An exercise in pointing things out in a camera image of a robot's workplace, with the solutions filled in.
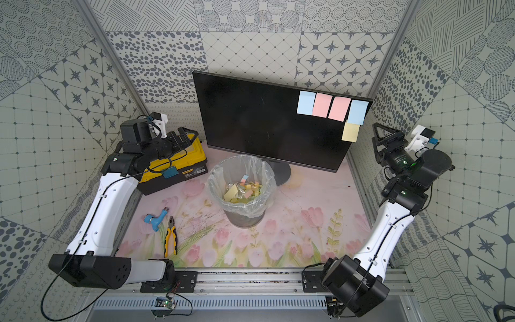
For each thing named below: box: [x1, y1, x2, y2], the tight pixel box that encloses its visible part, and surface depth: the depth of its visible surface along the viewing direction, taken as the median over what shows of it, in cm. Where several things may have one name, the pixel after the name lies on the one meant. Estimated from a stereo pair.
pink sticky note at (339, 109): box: [327, 96, 353, 123], surface depth 65 cm
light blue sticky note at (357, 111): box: [347, 99, 370, 126], surface depth 64 cm
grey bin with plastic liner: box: [206, 154, 277, 229], surface depth 81 cm
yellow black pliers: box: [163, 216, 178, 259], surface depth 86 cm
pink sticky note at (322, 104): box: [312, 92, 334, 119], surface depth 65 cm
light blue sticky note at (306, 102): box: [296, 90, 317, 117], surface depth 66 cm
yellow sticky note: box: [341, 122, 361, 143], surface depth 70 cm
